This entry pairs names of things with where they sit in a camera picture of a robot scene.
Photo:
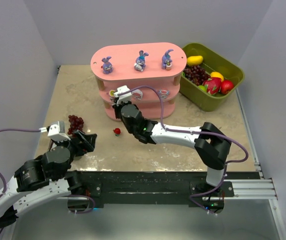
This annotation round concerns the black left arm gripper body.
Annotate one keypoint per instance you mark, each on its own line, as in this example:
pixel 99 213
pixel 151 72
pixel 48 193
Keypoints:
pixel 80 141

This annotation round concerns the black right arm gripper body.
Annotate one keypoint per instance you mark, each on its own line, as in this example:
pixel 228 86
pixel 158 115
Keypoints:
pixel 118 110

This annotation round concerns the pink toy with green centre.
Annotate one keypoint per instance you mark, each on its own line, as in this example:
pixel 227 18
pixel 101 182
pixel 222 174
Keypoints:
pixel 111 94

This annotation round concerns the pink toy with white frill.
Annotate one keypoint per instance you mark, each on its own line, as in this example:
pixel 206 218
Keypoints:
pixel 137 94

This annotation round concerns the pink toy with blue bow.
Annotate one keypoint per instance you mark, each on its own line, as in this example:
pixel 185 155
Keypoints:
pixel 163 93

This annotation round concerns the purple bunny toy red bow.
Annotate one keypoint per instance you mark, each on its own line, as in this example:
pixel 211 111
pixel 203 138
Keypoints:
pixel 107 66

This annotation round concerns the purple bunny toy blue ears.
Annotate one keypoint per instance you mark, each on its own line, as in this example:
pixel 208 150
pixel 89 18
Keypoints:
pixel 140 62

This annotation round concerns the purple bunny toy with cup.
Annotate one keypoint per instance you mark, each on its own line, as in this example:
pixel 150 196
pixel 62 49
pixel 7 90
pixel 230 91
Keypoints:
pixel 166 60

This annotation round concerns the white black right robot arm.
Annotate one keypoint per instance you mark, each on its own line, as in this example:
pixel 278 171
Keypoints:
pixel 208 141

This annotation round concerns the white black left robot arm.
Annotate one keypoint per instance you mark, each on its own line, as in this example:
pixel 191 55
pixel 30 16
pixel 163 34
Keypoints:
pixel 45 177

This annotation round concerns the pink three-tier wooden shelf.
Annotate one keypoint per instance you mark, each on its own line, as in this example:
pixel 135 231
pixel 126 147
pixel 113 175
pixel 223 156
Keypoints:
pixel 152 79

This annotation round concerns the red haired mermaid toy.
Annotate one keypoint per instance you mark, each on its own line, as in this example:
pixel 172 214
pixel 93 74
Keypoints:
pixel 117 131

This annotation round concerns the dark red grape bunch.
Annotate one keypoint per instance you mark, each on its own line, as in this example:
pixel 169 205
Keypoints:
pixel 76 123

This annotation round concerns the green lime toy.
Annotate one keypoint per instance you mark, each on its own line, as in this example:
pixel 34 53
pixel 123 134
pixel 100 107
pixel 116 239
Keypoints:
pixel 203 88

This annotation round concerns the purple grape bunch in bin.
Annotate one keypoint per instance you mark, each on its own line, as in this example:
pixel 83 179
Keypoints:
pixel 196 74

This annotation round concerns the yellow mango toy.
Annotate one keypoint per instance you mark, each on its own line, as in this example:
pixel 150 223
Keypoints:
pixel 194 60

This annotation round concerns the olive green plastic bin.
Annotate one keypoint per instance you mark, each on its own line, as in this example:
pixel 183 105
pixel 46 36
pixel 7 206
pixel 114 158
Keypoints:
pixel 207 64

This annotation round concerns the red dragon fruit toy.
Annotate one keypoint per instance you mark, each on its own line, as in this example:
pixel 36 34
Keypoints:
pixel 212 85

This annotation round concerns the red apple toy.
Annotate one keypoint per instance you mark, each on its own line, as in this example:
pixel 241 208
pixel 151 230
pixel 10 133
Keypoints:
pixel 226 87

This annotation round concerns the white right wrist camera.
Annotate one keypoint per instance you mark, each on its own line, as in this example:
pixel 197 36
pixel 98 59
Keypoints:
pixel 122 95

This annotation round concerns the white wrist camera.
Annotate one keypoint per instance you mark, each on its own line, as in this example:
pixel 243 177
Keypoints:
pixel 122 95
pixel 56 132

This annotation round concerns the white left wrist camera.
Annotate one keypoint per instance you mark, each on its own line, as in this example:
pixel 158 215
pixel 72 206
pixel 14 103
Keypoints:
pixel 56 132

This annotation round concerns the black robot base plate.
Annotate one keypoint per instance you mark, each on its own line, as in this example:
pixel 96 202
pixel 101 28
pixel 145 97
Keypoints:
pixel 144 188

